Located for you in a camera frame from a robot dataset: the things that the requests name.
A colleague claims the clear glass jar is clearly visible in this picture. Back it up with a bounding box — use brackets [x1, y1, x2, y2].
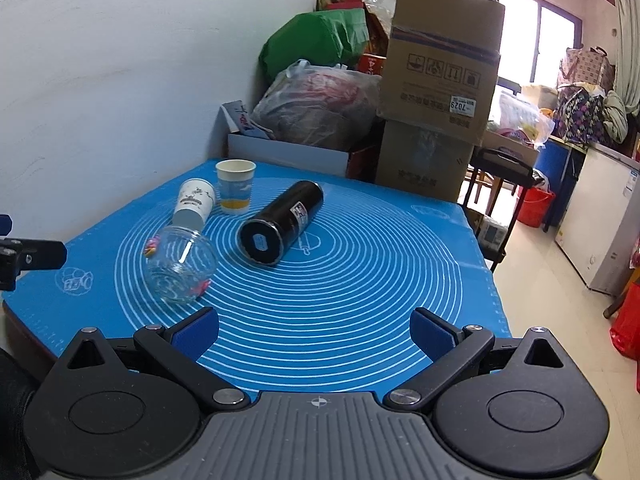
[142, 226, 218, 304]

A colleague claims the white printed paper cup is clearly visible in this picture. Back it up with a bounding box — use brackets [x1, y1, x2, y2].
[171, 178, 216, 232]

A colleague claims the blue yellow paper cup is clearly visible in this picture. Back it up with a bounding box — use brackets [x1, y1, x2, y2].
[216, 159, 256, 214]

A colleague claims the blue silicone baking mat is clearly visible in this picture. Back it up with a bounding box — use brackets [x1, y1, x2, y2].
[6, 174, 509, 394]

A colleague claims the black cylindrical thermos bottle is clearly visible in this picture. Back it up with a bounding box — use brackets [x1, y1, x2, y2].
[238, 180, 324, 266]

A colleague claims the red plastic bucket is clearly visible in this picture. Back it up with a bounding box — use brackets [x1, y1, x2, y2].
[518, 188, 555, 228]

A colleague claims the red bag on floor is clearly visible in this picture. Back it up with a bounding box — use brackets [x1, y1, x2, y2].
[610, 283, 640, 361]

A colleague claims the black metal cart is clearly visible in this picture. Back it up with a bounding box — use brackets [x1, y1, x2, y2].
[462, 148, 535, 273]

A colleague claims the white chest freezer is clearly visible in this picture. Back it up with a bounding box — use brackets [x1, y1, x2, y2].
[555, 144, 639, 296]

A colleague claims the lower cardboard box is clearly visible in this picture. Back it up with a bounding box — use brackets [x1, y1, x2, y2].
[375, 120, 474, 203]

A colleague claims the blue plastic barrel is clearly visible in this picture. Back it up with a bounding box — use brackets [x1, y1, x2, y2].
[535, 138, 586, 196]

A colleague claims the white flat box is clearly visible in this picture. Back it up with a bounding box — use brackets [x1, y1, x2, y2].
[227, 133, 359, 178]

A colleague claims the purple patterned bag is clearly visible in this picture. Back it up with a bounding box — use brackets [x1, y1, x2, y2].
[554, 84, 608, 146]

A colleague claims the clear bag with red contents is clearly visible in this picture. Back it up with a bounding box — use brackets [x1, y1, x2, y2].
[250, 60, 382, 151]

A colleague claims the large upper cardboard box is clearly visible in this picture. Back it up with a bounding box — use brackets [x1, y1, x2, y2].
[378, 0, 506, 145]

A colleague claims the green plastic bag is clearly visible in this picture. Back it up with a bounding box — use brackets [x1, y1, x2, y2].
[258, 9, 369, 82]

